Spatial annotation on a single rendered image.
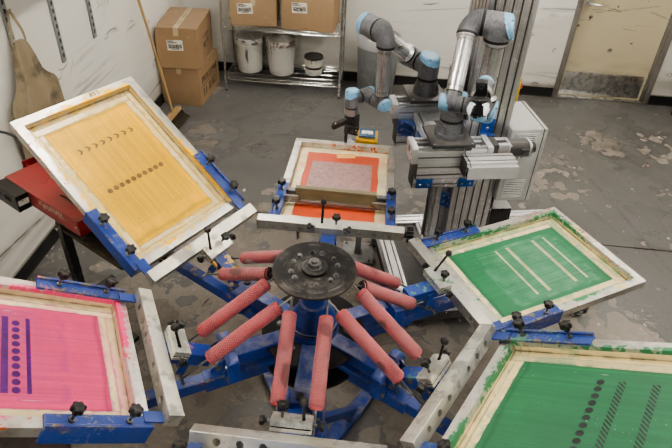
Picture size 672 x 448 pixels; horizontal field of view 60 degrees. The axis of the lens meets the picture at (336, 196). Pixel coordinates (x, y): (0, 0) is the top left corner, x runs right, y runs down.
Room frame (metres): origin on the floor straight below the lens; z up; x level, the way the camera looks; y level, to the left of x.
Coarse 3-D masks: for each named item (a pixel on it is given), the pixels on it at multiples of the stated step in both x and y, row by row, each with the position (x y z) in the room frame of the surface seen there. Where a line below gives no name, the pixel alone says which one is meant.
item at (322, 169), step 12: (312, 156) 2.83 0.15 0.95; (324, 156) 2.83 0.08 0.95; (336, 156) 2.84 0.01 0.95; (312, 168) 2.70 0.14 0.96; (324, 168) 2.70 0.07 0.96; (336, 168) 2.71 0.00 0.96; (312, 180) 2.58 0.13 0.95; (324, 180) 2.59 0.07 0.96; (336, 180) 2.59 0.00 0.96; (300, 204) 2.36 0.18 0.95; (312, 204) 2.36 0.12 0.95; (312, 216) 2.26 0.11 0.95; (324, 216) 2.27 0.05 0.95
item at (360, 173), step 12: (360, 156) 2.85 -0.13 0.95; (348, 168) 2.72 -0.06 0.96; (360, 168) 2.72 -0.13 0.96; (372, 168) 2.73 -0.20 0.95; (348, 180) 2.60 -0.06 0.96; (360, 180) 2.60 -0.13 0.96; (372, 180) 2.61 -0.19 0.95; (348, 216) 2.28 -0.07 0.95; (360, 216) 2.28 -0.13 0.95; (372, 216) 2.29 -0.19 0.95
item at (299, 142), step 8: (296, 144) 2.89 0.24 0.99; (304, 144) 2.93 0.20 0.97; (312, 144) 2.92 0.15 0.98; (320, 144) 2.92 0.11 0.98; (328, 144) 2.92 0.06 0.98; (336, 144) 2.92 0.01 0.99; (360, 144) 2.93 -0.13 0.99; (368, 144) 2.93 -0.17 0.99; (296, 152) 2.80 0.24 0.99; (376, 152) 2.90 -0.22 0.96; (384, 152) 2.89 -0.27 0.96; (392, 152) 2.86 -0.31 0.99; (296, 160) 2.73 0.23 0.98; (392, 160) 2.77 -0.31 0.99; (288, 168) 2.63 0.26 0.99; (392, 168) 2.68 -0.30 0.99; (288, 176) 2.56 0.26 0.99; (392, 176) 2.60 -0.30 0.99; (392, 184) 2.53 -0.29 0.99; (296, 216) 2.21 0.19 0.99
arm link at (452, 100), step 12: (480, 12) 2.58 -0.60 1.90; (468, 24) 2.55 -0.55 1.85; (480, 24) 2.54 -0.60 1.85; (456, 36) 2.57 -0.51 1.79; (468, 36) 2.52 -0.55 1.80; (456, 48) 2.51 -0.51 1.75; (468, 48) 2.49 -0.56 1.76; (456, 60) 2.46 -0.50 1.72; (468, 60) 2.47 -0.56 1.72; (456, 72) 2.42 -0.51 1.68; (456, 84) 2.38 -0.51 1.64; (444, 96) 2.35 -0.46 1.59; (456, 96) 2.34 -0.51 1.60; (444, 108) 2.33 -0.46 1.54; (456, 108) 2.31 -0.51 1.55
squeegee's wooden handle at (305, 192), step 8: (296, 192) 2.35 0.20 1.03; (304, 192) 2.35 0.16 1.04; (312, 192) 2.35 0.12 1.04; (320, 192) 2.34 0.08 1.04; (328, 192) 2.34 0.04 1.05; (336, 192) 2.34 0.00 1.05; (344, 192) 2.34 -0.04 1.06; (352, 192) 2.34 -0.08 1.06; (360, 192) 2.34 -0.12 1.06; (368, 192) 2.34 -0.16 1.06; (376, 192) 2.35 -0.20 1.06; (320, 200) 2.34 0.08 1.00; (328, 200) 2.34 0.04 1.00; (336, 200) 2.34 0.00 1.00; (344, 200) 2.34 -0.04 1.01; (352, 200) 2.33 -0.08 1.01; (360, 200) 2.33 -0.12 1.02; (368, 200) 2.33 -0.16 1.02; (376, 200) 2.32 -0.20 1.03
